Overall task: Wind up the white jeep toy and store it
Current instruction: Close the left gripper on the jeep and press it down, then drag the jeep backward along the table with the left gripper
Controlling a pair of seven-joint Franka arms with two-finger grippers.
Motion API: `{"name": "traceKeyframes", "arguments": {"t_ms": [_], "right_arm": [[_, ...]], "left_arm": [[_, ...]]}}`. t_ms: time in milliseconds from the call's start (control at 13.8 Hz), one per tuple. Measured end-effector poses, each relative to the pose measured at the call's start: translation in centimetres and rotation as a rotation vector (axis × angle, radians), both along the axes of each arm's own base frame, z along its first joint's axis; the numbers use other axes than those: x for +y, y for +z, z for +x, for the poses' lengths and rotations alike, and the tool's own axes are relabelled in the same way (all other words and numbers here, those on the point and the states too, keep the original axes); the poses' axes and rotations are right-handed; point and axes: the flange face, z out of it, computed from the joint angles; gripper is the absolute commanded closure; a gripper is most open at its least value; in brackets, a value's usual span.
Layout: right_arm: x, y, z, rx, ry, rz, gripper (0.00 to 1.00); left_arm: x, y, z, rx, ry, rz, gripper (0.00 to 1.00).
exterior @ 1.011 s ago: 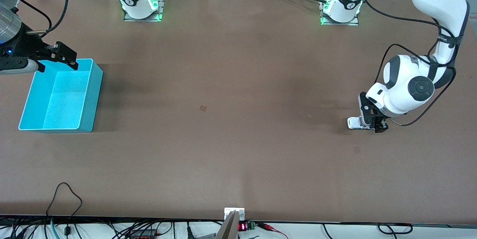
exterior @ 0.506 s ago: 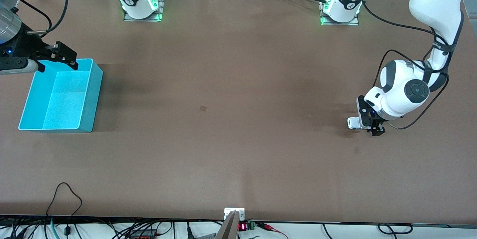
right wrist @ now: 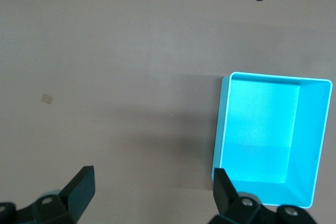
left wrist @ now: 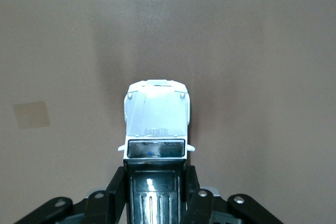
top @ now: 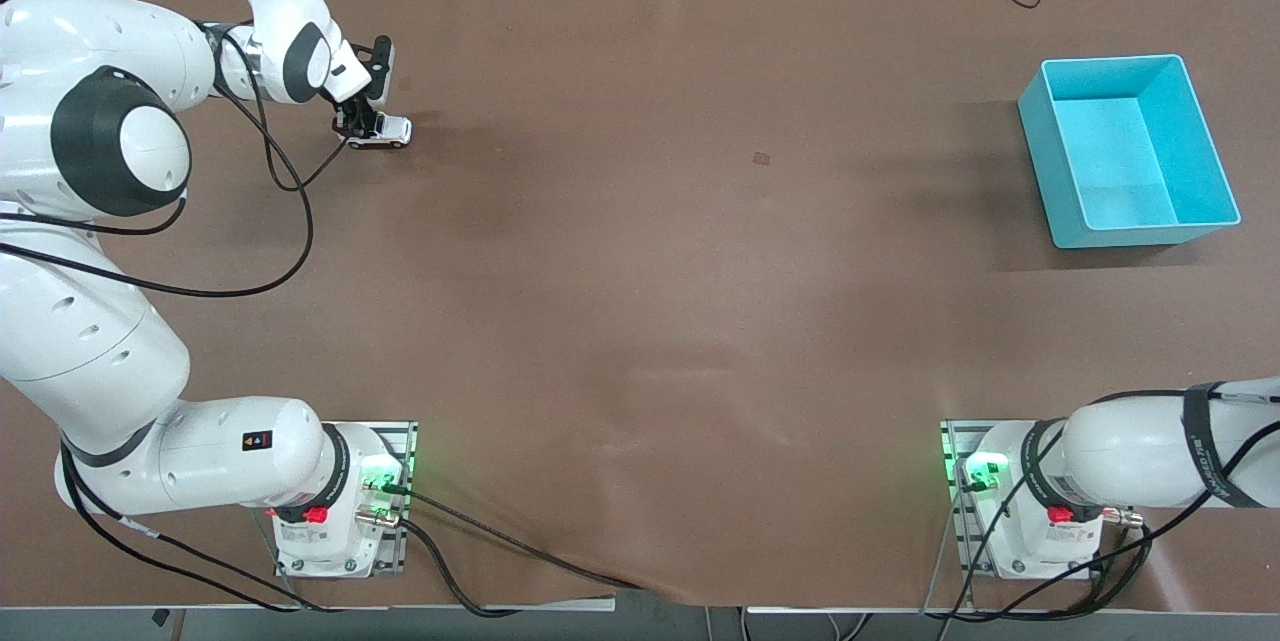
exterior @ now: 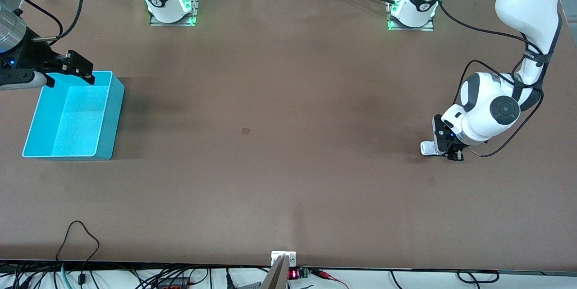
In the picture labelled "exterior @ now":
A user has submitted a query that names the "turquoise plastic bin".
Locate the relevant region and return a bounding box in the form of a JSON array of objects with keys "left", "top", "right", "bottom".
[{"left": 23, "top": 71, "right": 125, "bottom": 161}]

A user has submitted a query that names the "red clip lead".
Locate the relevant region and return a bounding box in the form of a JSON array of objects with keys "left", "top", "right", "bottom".
[{"left": 311, "top": 269, "right": 350, "bottom": 289}]

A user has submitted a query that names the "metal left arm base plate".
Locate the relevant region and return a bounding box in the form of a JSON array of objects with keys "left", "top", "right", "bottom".
[{"left": 386, "top": 0, "right": 436, "bottom": 32}]

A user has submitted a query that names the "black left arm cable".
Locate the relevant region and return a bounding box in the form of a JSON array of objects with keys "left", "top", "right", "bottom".
[{"left": 432, "top": 0, "right": 545, "bottom": 158}]

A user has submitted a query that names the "black coiled cable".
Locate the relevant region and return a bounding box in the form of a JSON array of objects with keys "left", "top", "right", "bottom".
[{"left": 457, "top": 270, "right": 500, "bottom": 284}]

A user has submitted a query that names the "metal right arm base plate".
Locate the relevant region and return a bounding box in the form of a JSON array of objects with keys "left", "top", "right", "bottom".
[{"left": 149, "top": 0, "right": 202, "bottom": 27}]

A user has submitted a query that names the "thin black looped cable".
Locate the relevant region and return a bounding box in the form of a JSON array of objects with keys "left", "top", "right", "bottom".
[{"left": 56, "top": 220, "right": 101, "bottom": 286}]

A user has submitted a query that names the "teal cable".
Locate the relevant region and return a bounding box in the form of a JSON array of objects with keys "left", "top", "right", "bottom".
[{"left": 60, "top": 263, "right": 73, "bottom": 289}]

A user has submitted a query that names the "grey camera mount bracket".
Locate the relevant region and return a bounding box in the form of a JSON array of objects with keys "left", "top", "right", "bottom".
[{"left": 261, "top": 251, "right": 297, "bottom": 289}]

